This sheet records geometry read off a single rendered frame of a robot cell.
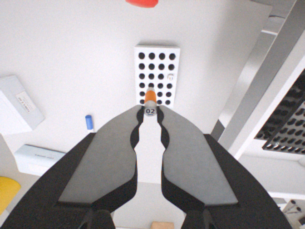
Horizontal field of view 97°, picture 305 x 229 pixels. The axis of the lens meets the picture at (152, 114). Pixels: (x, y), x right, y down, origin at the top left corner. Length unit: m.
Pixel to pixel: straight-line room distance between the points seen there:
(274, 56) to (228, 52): 0.10
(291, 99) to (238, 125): 0.09
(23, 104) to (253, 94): 0.48
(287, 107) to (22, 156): 0.65
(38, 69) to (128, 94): 0.21
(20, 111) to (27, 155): 0.17
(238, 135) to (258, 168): 0.13
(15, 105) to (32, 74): 0.08
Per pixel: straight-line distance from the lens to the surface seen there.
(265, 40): 1.33
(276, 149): 0.33
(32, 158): 0.55
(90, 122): 0.40
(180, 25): 0.31
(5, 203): 2.74
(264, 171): 0.42
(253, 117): 0.28
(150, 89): 0.15
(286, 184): 0.43
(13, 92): 0.43
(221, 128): 1.03
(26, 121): 0.44
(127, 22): 0.31
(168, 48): 0.28
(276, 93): 0.26
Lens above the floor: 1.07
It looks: 58 degrees down
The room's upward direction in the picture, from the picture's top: 180 degrees counter-clockwise
